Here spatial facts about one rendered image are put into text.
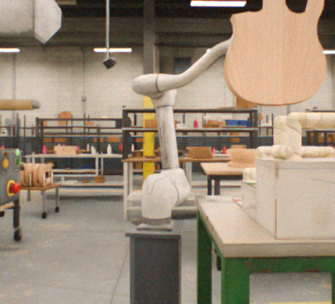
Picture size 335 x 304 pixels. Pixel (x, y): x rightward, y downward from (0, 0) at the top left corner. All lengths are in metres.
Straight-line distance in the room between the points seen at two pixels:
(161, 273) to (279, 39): 1.16
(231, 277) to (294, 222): 0.18
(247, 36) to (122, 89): 11.13
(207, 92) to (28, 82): 7.14
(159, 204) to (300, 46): 0.95
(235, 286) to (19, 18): 0.77
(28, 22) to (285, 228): 0.74
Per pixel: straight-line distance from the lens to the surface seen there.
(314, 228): 0.75
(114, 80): 12.25
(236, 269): 0.71
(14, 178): 1.27
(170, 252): 1.54
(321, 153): 0.92
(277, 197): 0.70
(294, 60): 1.14
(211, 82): 12.24
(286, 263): 0.74
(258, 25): 1.13
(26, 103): 0.91
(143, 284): 1.63
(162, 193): 1.53
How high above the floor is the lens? 1.14
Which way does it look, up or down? 1 degrees up
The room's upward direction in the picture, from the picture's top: straight up
